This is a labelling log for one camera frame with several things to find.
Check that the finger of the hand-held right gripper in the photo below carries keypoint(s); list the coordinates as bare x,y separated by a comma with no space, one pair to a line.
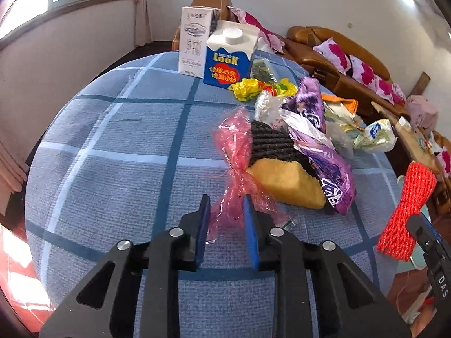
421,230

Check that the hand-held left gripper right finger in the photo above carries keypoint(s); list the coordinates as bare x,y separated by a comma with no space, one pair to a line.
251,232

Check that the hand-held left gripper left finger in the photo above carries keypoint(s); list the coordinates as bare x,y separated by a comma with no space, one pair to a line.
203,225

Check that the red foam net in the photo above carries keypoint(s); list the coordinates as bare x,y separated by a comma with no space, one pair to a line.
401,225

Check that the pink cellophane wrapper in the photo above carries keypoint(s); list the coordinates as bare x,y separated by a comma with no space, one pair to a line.
234,137

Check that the white clear plastic wrapper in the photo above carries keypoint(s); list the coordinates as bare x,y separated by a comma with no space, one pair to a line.
267,107

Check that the person's right forearm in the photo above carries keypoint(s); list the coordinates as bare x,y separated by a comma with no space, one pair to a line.
424,322

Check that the pink floral pillow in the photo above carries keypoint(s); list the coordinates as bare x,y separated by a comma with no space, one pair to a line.
389,91
444,160
257,24
334,54
364,70

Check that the wooden coffee table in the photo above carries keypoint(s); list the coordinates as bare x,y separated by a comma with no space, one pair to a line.
415,141

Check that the yellow and black sponge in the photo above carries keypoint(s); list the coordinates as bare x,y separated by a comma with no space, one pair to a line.
271,144

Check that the brown leather armchair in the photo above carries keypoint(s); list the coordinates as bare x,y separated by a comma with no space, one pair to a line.
444,137

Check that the purple snack wrapper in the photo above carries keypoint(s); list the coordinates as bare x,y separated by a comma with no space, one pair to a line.
310,98
331,169

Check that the cream snack packet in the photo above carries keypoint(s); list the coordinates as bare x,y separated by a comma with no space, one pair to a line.
377,133

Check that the blue plaid tablecloth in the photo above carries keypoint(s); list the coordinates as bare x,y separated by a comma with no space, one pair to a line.
123,148

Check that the pink cloth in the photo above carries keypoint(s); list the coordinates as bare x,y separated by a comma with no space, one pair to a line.
421,111

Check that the crumpled clear plastic wrapper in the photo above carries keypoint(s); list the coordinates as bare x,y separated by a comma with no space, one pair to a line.
340,126

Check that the yellow candy wrapper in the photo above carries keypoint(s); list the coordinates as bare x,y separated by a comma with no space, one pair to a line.
246,88

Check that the orange snack packet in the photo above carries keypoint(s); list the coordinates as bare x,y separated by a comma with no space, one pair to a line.
347,104

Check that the wooden board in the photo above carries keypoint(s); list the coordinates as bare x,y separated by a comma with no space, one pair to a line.
421,82

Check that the blue carton with white cap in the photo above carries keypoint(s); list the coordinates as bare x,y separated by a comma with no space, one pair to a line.
225,67

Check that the white milk carton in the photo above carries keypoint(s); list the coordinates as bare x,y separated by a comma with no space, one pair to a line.
192,42

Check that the brown leather long sofa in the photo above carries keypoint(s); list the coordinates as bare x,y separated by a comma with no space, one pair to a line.
352,47

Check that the pale pink curtain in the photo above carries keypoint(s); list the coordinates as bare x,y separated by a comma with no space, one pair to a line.
12,176
143,7

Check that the brown leather chaise sofa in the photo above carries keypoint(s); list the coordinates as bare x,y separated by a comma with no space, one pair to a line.
208,1

